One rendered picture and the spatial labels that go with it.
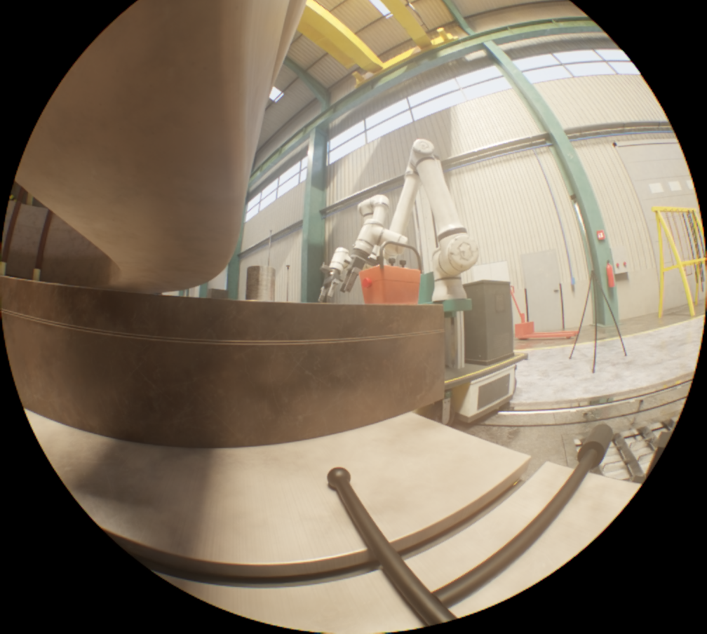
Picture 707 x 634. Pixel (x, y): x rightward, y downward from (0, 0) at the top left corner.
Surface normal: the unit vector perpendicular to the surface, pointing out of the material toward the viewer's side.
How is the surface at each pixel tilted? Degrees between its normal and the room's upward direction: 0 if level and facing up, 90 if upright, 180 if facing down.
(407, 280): 97
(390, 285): 97
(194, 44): 180
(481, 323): 90
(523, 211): 90
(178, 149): 180
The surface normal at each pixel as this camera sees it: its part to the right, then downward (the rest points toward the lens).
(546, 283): -0.64, -0.12
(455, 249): -0.15, -0.06
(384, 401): 0.50, -0.16
